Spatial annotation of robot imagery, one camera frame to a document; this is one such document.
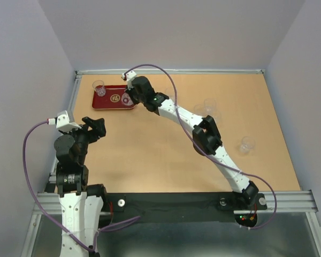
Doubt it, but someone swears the cluster front clear glass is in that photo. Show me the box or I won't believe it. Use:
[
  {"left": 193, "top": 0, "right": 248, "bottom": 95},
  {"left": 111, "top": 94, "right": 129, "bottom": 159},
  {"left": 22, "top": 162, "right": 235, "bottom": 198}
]
[{"left": 212, "top": 111, "right": 222, "bottom": 124}]

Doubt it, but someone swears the cluster back clear glass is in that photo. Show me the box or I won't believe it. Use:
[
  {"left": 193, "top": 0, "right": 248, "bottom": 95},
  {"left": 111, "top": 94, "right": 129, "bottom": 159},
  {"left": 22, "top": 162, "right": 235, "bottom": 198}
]
[{"left": 204, "top": 98, "right": 217, "bottom": 116}]

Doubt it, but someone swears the cluster left clear glass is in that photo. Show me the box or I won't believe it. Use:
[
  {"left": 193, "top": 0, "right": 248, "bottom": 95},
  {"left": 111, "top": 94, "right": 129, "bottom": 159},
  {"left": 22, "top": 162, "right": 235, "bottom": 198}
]
[{"left": 194, "top": 104, "right": 206, "bottom": 117}]

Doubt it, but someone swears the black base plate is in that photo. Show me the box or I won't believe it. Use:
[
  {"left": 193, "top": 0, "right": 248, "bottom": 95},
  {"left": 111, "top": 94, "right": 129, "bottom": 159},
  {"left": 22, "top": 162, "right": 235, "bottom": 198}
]
[{"left": 102, "top": 192, "right": 267, "bottom": 223}]

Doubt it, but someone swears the red lacquer tray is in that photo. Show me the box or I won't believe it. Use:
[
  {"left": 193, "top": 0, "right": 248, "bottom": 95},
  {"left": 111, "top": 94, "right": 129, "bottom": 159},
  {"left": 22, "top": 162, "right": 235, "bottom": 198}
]
[{"left": 92, "top": 85, "right": 135, "bottom": 110}]

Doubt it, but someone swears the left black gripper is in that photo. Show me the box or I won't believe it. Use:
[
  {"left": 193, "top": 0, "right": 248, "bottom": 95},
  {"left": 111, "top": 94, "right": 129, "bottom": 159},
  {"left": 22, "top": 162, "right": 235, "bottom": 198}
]
[{"left": 60, "top": 116, "right": 106, "bottom": 163}]

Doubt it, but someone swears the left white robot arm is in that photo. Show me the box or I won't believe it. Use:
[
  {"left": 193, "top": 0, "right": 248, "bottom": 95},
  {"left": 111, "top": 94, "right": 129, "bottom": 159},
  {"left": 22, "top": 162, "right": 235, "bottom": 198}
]
[{"left": 53, "top": 117, "right": 108, "bottom": 256}]

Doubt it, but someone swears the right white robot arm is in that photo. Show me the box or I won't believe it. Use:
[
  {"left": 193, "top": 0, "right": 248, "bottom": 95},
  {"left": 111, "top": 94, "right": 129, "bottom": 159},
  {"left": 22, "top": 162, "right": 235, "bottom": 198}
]
[{"left": 125, "top": 75, "right": 259, "bottom": 209}]

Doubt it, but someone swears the cluster clear glass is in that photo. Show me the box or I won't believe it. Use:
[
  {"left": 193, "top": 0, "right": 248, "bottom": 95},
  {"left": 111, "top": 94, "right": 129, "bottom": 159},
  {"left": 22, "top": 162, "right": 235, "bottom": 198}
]
[
  {"left": 212, "top": 111, "right": 222, "bottom": 124},
  {"left": 194, "top": 104, "right": 206, "bottom": 117},
  {"left": 204, "top": 98, "right": 217, "bottom": 116}
]

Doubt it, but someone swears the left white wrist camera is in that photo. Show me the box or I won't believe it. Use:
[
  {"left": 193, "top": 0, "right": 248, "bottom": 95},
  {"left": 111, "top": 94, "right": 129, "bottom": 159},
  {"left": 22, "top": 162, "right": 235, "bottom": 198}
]
[{"left": 47, "top": 110, "right": 81, "bottom": 133}]

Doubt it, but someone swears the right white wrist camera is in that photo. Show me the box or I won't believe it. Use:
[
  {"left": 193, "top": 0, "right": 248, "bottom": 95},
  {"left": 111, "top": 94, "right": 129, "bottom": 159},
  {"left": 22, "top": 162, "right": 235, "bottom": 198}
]
[{"left": 121, "top": 71, "right": 137, "bottom": 89}]

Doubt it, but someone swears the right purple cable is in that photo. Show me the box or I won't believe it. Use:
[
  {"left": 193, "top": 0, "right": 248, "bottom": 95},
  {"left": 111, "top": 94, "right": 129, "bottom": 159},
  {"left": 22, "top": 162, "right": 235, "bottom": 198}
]
[{"left": 124, "top": 63, "right": 278, "bottom": 231}]

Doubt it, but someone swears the aluminium frame rail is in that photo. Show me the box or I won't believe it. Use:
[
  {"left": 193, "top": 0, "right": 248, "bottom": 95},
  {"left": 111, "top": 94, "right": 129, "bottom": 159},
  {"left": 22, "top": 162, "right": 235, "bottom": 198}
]
[{"left": 75, "top": 69, "right": 265, "bottom": 75}]

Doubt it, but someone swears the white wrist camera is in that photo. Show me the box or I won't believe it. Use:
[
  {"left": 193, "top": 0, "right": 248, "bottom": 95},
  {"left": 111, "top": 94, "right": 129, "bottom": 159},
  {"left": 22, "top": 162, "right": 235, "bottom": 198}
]
[
  {"left": 47, "top": 110, "right": 81, "bottom": 133},
  {"left": 121, "top": 71, "right": 137, "bottom": 89}
]

